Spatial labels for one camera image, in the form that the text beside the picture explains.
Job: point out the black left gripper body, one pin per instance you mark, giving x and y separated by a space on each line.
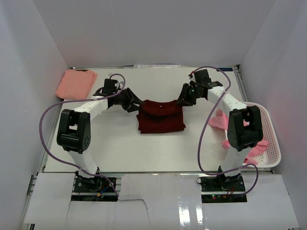
115 97

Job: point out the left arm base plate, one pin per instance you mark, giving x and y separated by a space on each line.
94 185

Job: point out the pink t shirt in basket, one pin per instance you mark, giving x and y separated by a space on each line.
244 131

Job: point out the papers behind table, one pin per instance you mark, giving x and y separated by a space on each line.
154 66

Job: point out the dark red t shirt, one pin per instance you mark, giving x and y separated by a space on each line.
160 118

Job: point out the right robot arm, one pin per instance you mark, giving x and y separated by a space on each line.
231 167

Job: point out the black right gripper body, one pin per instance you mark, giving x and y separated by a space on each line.
195 91

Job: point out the white perforated plastic basket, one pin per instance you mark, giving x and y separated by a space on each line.
272 155

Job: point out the folded salmon t shirt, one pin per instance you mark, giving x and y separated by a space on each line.
76 85

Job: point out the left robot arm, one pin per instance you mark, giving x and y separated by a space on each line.
74 131

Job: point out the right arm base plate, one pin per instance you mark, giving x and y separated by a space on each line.
214 184

